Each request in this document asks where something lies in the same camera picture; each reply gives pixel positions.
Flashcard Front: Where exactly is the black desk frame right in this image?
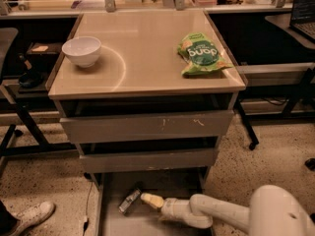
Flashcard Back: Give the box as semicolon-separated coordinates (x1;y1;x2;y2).
234;98;259;150

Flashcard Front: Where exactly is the bottom grey open drawer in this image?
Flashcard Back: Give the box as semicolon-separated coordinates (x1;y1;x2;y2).
94;169;215;236

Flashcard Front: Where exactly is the black desk frame left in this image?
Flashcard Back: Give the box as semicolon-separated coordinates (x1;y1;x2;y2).
0;82;78;159

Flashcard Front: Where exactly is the top grey drawer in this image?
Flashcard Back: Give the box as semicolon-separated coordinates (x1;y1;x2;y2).
60;110;233;144

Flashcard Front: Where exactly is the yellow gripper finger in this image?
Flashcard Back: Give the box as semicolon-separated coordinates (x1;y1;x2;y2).
141;193;164;209

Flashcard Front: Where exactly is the green chip bag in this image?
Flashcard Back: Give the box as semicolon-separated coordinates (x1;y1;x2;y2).
177;32;233;77

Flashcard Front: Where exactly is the silver blue redbull can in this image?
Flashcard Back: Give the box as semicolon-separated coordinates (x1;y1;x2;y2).
118;188;142;214

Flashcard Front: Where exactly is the white sneaker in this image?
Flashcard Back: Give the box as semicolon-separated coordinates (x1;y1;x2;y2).
5;202;55;236

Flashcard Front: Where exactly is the middle grey drawer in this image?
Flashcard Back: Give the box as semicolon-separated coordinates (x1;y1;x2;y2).
80;148;219;173

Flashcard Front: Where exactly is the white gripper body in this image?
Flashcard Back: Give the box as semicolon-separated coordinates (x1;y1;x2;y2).
160;198;192;222

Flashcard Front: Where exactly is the grey drawer cabinet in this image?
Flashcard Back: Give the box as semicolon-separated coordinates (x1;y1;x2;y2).
49;10;245;178

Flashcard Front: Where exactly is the laptop computer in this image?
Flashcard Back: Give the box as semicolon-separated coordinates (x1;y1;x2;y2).
289;0;315;42

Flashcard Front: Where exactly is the white ceramic bowl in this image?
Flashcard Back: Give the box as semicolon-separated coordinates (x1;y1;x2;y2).
62;36;101;68

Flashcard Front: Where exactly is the black desk frame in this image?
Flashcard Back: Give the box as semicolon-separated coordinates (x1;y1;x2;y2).
234;98;259;150
0;82;78;159

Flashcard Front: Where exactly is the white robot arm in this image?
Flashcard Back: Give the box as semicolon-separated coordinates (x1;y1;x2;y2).
141;185;315;236

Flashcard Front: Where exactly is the black floor cable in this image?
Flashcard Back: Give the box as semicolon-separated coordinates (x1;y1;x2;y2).
82;180;95;235

